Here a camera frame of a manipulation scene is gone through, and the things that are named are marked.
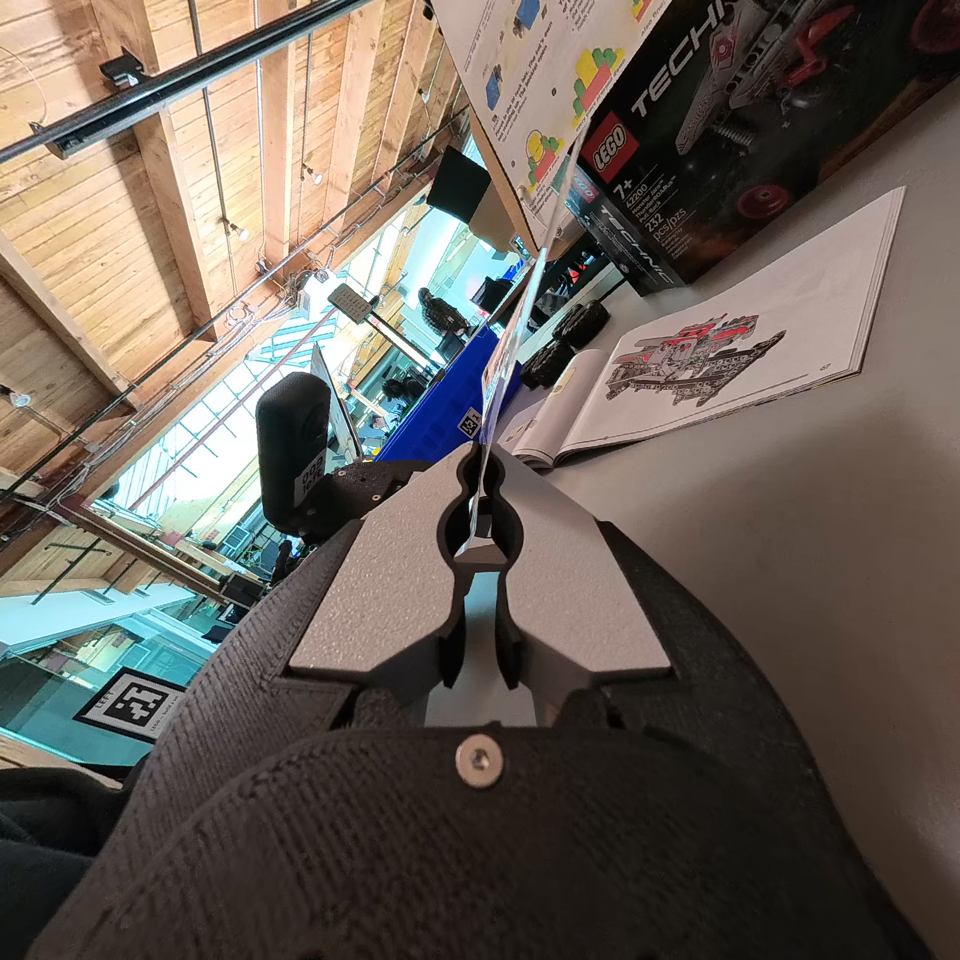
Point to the whiteboard easel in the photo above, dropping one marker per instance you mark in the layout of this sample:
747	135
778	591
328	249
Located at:
341	420

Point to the sticker sheet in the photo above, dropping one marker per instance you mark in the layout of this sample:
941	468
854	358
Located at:
501	390

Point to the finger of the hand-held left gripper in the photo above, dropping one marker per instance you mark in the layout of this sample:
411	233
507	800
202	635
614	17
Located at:
484	556

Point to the instruction booklet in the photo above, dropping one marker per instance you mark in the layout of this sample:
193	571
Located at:
750	375

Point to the grey panel lamp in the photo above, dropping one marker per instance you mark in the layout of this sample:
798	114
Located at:
351	301

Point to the blue storage bin with tag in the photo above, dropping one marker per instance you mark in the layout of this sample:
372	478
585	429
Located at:
435	405

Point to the black ceiling rail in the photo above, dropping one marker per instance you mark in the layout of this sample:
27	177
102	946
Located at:
187	79

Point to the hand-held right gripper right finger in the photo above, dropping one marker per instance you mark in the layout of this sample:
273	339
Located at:
585	600

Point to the white instruction poster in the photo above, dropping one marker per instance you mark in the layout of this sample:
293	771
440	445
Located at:
525	75

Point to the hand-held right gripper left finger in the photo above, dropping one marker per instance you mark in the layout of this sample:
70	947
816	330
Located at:
382	592

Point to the black loudspeaker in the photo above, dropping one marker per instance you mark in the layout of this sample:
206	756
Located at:
457	184

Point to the black toy set box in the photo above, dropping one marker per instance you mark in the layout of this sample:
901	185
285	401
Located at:
750	150

